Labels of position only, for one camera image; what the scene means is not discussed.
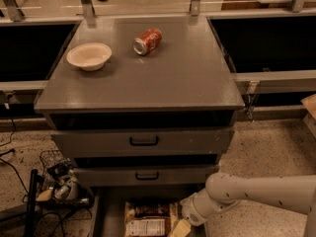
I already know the black floor cable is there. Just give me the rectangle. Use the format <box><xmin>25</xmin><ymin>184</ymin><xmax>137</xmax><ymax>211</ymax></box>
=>
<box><xmin>0</xmin><ymin>116</ymin><xmax>31</xmax><ymax>196</ymax></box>

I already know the grey top drawer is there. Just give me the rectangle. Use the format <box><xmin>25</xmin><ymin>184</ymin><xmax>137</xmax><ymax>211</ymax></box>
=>
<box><xmin>51</xmin><ymin>128</ymin><xmax>234</xmax><ymax>158</ymax></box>

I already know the wire basket with clutter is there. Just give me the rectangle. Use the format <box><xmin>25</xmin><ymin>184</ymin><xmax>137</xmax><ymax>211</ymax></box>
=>
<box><xmin>36</xmin><ymin>150</ymin><xmax>92</xmax><ymax>207</ymax></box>

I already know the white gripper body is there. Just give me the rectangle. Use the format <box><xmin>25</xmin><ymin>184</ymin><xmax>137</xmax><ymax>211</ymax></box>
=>
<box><xmin>181</xmin><ymin>195</ymin><xmax>211</xmax><ymax>226</ymax></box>

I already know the grey drawer cabinet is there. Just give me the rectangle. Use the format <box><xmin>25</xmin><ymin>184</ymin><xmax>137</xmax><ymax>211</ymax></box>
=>
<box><xmin>34</xmin><ymin>15</ymin><xmax>246</xmax><ymax>190</ymax></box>

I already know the metal bracket centre left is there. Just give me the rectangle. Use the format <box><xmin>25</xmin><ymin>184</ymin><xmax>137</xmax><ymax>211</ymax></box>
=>
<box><xmin>81</xmin><ymin>0</ymin><xmax>95</xmax><ymax>18</ymax></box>

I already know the white paper bowl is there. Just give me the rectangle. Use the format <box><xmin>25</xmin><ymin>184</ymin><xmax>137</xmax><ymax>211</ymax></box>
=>
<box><xmin>66</xmin><ymin>42</ymin><xmax>113</xmax><ymax>71</ymax></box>

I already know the red soda can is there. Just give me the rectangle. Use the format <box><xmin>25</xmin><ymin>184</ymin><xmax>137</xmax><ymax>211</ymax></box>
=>
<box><xmin>132</xmin><ymin>28</ymin><xmax>162</xmax><ymax>55</ymax></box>

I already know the metal bracket centre right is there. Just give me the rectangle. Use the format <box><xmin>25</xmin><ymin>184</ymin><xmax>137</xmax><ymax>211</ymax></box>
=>
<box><xmin>189</xmin><ymin>0</ymin><xmax>203</xmax><ymax>17</ymax></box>

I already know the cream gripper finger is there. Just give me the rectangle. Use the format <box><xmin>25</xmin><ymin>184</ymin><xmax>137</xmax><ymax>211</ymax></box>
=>
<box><xmin>168</xmin><ymin>219</ymin><xmax>191</xmax><ymax>237</ymax></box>

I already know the brown chip bag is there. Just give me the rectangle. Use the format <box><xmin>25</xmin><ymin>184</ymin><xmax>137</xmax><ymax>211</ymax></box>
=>
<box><xmin>124</xmin><ymin>201</ymin><xmax>179</xmax><ymax>237</ymax></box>

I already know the metal bracket far left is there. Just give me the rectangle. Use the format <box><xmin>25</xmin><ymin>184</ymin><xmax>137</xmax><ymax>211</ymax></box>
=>
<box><xmin>3</xmin><ymin>0</ymin><xmax>25</xmax><ymax>22</ymax></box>

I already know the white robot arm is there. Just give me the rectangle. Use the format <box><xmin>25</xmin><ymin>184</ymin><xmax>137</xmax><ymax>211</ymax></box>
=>
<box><xmin>168</xmin><ymin>173</ymin><xmax>316</xmax><ymax>237</ymax></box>

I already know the grey open bottom drawer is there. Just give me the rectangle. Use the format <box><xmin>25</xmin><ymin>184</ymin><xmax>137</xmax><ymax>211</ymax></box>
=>
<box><xmin>89</xmin><ymin>184</ymin><xmax>202</xmax><ymax>237</ymax></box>

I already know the black stand post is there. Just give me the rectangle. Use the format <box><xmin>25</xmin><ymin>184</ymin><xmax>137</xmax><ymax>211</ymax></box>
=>
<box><xmin>24</xmin><ymin>169</ymin><xmax>38</xmax><ymax>237</ymax></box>

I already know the grey middle drawer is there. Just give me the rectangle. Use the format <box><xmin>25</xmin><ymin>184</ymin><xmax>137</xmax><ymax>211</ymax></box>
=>
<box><xmin>74</xmin><ymin>165</ymin><xmax>219</xmax><ymax>187</ymax></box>

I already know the metal clamp on rail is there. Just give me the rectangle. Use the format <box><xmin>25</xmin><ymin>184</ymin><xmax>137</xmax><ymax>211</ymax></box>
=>
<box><xmin>245</xmin><ymin>81</ymin><xmax>260</xmax><ymax>121</ymax></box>

